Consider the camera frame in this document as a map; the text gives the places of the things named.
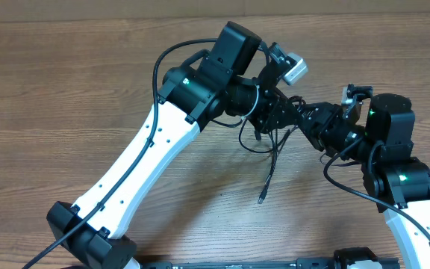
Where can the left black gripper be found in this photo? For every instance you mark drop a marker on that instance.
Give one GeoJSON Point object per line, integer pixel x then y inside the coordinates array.
{"type": "Point", "coordinates": [269, 119]}

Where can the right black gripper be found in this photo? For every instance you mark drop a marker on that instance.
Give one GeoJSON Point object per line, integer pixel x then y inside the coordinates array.
{"type": "Point", "coordinates": [318, 124]}

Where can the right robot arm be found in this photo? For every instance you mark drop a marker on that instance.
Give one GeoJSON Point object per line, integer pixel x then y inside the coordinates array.
{"type": "Point", "coordinates": [376, 130]}

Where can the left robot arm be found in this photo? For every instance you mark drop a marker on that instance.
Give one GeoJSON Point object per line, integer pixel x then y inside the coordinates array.
{"type": "Point", "coordinates": [238, 76]}

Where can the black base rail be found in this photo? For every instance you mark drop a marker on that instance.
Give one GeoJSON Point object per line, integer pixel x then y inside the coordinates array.
{"type": "Point", "coordinates": [347, 258]}

